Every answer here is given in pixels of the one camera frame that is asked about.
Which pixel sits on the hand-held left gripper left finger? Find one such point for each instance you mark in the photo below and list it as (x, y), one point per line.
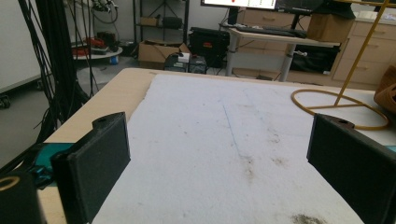
(93, 161)

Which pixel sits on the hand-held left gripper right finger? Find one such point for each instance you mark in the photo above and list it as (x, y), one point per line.
(355, 161)

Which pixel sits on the teal clamp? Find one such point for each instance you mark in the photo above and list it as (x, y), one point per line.
(46, 161)

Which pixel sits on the yellow metal stand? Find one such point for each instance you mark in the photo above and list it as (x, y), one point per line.
(348, 93)

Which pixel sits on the brown woven basket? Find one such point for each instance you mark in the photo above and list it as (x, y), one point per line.
(387, 90)

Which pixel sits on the round white table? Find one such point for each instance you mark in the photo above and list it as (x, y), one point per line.
(96, 51)

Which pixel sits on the wooden drawer cabinet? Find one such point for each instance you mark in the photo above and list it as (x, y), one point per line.
(367, 49)

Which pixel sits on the white felt mat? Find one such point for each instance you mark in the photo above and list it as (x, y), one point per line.
(218, 149)

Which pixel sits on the open cardboard box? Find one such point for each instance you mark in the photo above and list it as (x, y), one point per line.
(160, 53)

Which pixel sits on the small dark electronic box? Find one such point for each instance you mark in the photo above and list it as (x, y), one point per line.
(185, 63)

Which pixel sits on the cardboard box on desk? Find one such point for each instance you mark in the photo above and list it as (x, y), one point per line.
(330, 26)

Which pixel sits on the white board panel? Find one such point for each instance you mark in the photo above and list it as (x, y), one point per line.
(18, 43)

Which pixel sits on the white height-adjustable desk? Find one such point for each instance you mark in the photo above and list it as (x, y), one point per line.
(267, 46)

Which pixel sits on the black keyboard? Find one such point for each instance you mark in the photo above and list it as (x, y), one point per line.
(271, 31)

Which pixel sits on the black metal shelf rack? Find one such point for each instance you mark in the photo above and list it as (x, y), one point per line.
(162, 18)

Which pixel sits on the black equipment case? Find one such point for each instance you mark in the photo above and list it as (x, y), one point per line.
(209, 43)

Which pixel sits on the computer monitor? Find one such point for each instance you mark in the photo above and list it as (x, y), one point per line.
(239, 3)

